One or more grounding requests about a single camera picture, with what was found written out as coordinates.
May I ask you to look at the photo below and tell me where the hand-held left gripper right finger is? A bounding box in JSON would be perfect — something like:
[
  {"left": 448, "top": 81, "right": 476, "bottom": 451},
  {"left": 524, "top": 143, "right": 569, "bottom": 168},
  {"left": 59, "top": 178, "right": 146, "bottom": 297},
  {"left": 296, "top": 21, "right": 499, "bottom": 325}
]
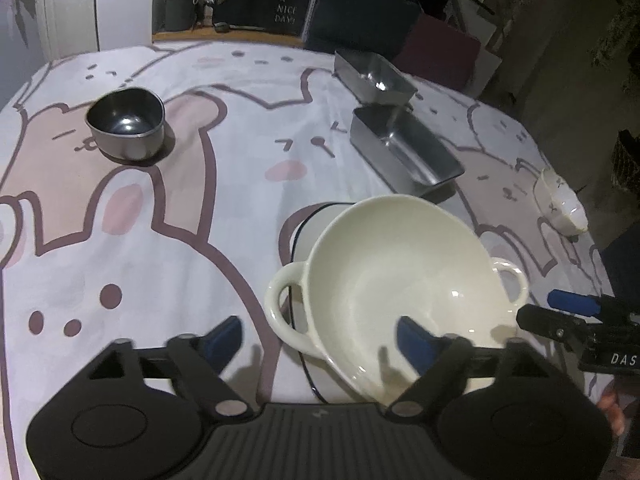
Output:
[{"left": 386, "top": 315, "right": 556, "bottom": 418}]

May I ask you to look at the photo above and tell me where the small round steel bowl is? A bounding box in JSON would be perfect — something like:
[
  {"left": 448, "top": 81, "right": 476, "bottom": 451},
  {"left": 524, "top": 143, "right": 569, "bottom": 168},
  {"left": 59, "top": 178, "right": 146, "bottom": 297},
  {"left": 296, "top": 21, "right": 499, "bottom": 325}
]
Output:
[{"left": 85, "top": 87, "right": 167, "bottom": 161}]

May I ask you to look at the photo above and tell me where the person's right hand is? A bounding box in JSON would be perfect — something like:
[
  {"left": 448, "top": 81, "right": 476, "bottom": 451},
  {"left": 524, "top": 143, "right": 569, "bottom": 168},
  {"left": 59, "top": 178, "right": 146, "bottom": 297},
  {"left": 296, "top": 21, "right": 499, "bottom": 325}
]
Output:
[{"left": 599, "top": 389, "right": 627, "bottom": 437}]

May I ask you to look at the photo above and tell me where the cream bowl with handles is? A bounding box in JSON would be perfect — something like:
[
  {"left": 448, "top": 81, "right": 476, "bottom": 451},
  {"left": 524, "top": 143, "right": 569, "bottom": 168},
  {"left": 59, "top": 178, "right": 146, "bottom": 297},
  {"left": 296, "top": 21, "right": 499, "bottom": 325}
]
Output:
[{"left": 263, "top": 196, "right": 530, "bottom": 403}]

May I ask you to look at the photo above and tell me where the bear print tablecloth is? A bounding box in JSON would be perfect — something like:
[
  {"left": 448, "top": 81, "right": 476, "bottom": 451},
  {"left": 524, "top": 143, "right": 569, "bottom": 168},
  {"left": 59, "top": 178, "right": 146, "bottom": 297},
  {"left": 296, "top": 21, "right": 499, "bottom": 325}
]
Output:
[{"left": 0, "top": 40, "right": 616, "bottom": 480}]

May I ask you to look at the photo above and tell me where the white plate with dark rim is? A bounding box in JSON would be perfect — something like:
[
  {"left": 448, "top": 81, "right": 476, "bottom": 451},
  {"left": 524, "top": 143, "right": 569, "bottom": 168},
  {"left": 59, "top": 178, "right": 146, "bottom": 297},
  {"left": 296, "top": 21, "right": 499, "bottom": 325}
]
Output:
[{"left": 289, "top": 201, "right": 361, "bottom": 406}]

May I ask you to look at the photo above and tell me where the steel rectangular container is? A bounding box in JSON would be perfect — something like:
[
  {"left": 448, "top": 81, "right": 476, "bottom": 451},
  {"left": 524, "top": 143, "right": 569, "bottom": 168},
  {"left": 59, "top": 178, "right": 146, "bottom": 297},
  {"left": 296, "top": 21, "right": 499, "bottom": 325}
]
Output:
[
  {"left": 333, "top": 50, "right": 418, "bottom": 106},
  {"left": 350, "top": 105, "right": 466, "bottom": 196}
]

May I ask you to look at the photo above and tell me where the dark blue chair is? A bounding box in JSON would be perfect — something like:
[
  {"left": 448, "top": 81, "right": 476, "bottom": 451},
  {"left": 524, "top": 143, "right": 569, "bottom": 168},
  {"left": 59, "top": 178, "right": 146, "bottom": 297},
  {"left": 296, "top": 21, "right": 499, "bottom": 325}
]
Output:
[{"left": 302, "top": 0, "right": 421, "bottom": 56}]

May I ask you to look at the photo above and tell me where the dark blue cloth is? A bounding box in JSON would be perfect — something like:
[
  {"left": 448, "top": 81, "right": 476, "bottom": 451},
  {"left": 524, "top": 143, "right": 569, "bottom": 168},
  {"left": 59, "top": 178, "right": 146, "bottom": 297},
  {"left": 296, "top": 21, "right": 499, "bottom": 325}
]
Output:
[{"left": 602, "top": 232, "right": 640, "bottom": 301}]

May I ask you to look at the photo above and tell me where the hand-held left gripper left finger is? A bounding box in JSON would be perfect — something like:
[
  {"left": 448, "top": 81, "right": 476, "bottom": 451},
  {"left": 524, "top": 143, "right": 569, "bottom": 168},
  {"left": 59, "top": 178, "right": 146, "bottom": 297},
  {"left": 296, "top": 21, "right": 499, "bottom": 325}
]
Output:
[{"left": 87, "top": 316, "right": 251, "bottom": 418}]

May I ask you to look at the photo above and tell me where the grey trash bin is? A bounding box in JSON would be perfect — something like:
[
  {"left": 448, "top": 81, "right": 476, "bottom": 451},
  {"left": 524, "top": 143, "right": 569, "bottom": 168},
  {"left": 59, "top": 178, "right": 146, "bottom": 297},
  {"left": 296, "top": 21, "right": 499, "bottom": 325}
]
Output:
[{"left": 164, "top": 0, "right": 198, "bottom": 32}]

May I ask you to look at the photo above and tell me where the maroon chair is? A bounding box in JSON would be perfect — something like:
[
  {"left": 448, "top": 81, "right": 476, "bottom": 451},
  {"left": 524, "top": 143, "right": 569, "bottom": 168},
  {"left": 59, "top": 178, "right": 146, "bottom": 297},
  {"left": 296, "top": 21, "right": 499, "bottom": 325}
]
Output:
[{"left": 392, "top": 12, "right": 482, "bottom": 92}]

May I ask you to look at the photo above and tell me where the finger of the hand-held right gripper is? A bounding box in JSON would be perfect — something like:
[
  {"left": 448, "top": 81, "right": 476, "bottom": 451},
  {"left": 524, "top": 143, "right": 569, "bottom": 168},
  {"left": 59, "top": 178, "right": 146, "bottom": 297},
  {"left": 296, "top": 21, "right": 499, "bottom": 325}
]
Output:
[
  {"left": 547, "top": 290, "right": 618, "bottom": 321},
  {"left": 516, "top": 304, "right": 596, "bottom": 345}
]

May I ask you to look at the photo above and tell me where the small white floral bowl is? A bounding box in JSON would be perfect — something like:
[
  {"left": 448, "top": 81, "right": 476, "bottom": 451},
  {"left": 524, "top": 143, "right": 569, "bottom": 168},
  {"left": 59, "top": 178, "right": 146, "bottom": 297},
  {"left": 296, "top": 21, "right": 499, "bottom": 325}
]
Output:
[{"left": 533, "top": 168, "right": 589, "bottom": 236}]

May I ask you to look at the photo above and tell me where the white kitchen cabinet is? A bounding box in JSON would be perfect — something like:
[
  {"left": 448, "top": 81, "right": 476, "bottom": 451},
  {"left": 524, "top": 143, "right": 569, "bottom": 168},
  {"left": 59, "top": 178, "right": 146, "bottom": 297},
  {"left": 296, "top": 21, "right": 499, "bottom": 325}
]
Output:
[{"left": 30, "top": 0, "right": 98, "bottom": 61}]

